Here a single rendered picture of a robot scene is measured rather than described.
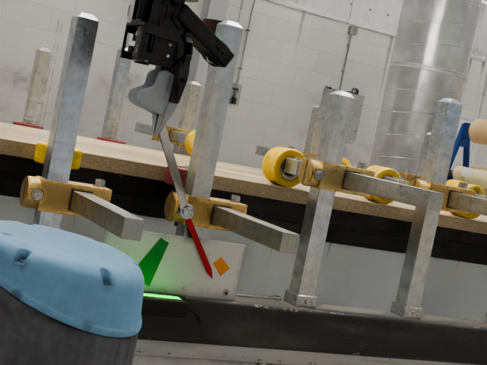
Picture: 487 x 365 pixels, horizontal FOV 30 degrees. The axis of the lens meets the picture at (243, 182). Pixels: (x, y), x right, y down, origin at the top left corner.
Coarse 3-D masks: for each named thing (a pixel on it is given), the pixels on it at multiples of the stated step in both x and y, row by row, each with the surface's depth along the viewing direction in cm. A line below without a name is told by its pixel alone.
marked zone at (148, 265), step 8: (160, 240) 152; (152, 248) 151; (160, 248) 152; (144, 256) 151; (152, 256) 152; (160, 256) 152; (144, 264) 151; (152, 264) 152; (144, 272) 151; (152, 272) 152; (144, 280) 152
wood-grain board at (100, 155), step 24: (0, 144) 159; (24, 144) 160; (96, 144) 210; (120, 144) 238; (96, 168) 167; (120, 168) 169; (144, 168) 171; (216, 168) 210; (240, 168) 239; (240, 192) 181; (264, 192) 184; (288, 192) 186; (336, 192) 212; (384, 216) 198; (408, 216) 201; (456, 216) 212; (480, 216) 242
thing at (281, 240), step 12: (216, 216) 154; (228, 216) 150; (240, 216) 147; (228, 228) 150; (240, 228) 146; (252, 228) 142; (264, 228) 139; (276, 228) 138; (264, 240) 139; (276, 240) 135; (288, 240) 135; (288, 252) 135
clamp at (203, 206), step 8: (168, 200) 156; (176, 200) 153; (192, 200) 154; (200, 200) 154; (208, 200) 155; (216, 200) 156; (224, 200) 159; (168, 208) 155; (176, 208) 152; (200, 208) 154; (208, 208) 155; (232, 208) 157; (240, 208) 158; (168, 216) 154; (176, 216) 153; (200, 216) 155; (208, 216) 155; (184, 224) 154; (200, 224) 155; (208, 224) 156
